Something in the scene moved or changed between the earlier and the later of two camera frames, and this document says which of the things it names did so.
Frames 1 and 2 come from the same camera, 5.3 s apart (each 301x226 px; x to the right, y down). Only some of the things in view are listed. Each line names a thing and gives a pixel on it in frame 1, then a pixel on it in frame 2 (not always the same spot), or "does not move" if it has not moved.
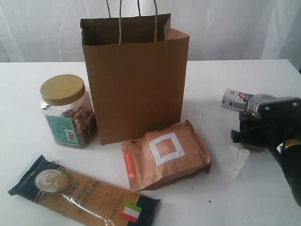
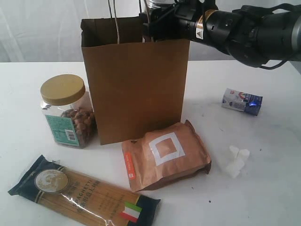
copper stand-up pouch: [164, 155] does not move
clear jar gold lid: [68, 111] does not move
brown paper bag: [138, 68] does not move
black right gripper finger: [256, 138] → [161, 23]
